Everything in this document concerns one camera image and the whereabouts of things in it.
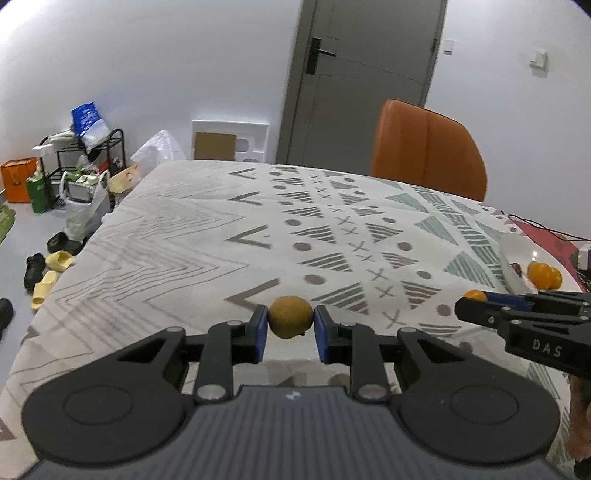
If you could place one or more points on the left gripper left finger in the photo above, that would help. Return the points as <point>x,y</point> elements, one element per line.
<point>226,345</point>

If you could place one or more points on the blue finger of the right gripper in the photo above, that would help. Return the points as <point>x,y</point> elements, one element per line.
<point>483,313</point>
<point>516,302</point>

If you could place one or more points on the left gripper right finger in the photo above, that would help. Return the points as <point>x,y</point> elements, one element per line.
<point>358,347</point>

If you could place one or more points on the large orange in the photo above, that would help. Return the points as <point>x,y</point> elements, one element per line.
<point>539,275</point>

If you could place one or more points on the yellow-green kumquat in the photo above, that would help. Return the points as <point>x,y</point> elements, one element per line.
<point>290,316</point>

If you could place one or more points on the person right hand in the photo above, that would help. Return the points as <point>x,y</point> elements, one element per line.
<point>578,442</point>

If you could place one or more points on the dark red jujube left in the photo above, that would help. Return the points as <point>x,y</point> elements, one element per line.
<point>517,268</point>

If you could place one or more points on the small orange in plate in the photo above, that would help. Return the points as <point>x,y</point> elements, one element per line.
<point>556,279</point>

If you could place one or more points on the white round plate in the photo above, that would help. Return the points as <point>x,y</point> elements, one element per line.
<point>526,266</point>

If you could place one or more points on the red orange table mat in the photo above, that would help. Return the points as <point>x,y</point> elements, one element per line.
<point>563,246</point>

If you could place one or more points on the white power adapter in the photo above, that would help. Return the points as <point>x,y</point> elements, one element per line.
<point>584,257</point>

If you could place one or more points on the patterned white tablecloth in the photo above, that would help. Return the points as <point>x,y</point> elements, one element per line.
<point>199,242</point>

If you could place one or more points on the orange leather chair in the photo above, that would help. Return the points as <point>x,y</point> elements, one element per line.
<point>424,148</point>

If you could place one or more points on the yellow slipper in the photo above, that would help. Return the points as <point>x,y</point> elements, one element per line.
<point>59,261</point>
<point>42,289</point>

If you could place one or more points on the black slipper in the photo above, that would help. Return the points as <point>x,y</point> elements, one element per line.
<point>34,271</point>
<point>61,242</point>

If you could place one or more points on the white plastic bag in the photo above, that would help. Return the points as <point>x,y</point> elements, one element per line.
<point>161,148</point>

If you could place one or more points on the white shopping bag on floor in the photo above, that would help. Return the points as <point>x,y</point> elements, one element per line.
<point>86,203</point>

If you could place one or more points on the black metal rack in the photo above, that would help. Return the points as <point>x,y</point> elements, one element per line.
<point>64,153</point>

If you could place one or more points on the blue plastic bag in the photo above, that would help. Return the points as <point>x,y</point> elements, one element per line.
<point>89,126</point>

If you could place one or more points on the orange paper bag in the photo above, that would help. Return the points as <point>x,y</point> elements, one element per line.
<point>14,175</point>

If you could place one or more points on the grey door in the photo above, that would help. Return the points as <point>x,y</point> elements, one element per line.
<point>385,50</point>

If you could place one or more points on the white wall switch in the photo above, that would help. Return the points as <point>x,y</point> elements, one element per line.
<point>538,59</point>

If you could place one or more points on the wall intercom panel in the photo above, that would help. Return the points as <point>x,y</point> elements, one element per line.
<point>448,46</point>

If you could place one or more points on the black door handle lock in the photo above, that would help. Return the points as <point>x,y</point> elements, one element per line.
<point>314,52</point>

